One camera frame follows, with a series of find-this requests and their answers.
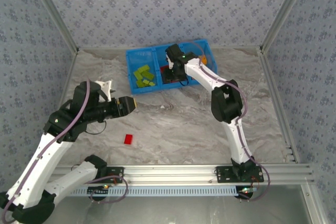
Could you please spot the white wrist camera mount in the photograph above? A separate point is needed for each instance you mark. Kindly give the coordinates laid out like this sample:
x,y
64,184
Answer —
x,y
170,62
105,87

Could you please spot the small green lego brick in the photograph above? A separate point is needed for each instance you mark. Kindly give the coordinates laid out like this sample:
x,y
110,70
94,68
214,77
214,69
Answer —
x,y
146,81

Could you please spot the red two-by-four lego brick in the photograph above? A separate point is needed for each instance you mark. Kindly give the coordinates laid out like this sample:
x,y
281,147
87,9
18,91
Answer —
x,y
128,139

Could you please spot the aluminium back frame rail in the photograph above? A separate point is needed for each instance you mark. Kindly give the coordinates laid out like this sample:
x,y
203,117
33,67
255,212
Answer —
x,y
105,48

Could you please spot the aluminium lower frame rail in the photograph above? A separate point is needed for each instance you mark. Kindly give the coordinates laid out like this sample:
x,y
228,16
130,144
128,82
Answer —
x,y
313,205

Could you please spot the aluminium side frame rail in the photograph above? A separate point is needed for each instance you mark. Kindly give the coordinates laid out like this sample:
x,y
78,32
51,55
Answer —
x,y
68,74
277,103

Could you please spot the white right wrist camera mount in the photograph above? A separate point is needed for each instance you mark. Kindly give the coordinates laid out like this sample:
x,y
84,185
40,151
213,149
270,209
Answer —
x,y
170,62

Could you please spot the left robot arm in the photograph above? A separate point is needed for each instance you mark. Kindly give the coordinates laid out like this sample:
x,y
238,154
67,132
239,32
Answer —
x,y
39,161

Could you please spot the aluminium corner frame post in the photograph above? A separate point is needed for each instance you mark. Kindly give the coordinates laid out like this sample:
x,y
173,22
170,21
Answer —
x,y
53,11
284,11

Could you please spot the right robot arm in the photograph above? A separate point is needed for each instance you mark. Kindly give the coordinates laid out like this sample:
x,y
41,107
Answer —
x,y
237,140

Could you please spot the small electronics board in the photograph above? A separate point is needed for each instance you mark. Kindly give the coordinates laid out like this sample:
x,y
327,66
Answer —
x,y
246,190
98,190

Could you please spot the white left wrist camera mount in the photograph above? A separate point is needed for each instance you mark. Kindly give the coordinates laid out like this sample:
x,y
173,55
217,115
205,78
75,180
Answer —
x,y
105,87

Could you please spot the aluminium front frame rail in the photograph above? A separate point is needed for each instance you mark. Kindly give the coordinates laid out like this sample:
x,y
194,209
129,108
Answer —
x,y
170,174

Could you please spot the yellow lego brick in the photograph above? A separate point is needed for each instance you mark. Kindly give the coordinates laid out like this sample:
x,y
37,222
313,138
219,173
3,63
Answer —
x,y
203,60

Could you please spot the grey metal panel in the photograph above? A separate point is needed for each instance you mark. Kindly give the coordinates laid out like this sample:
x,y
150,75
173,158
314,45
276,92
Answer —
x,y
170,211

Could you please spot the tiny green lego piece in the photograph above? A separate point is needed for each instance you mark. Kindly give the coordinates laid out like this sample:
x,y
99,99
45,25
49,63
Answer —
x,y
152,84

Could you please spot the green two-by-two lego brick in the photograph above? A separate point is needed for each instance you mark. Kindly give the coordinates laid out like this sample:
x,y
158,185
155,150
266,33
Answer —
x,y
140,83

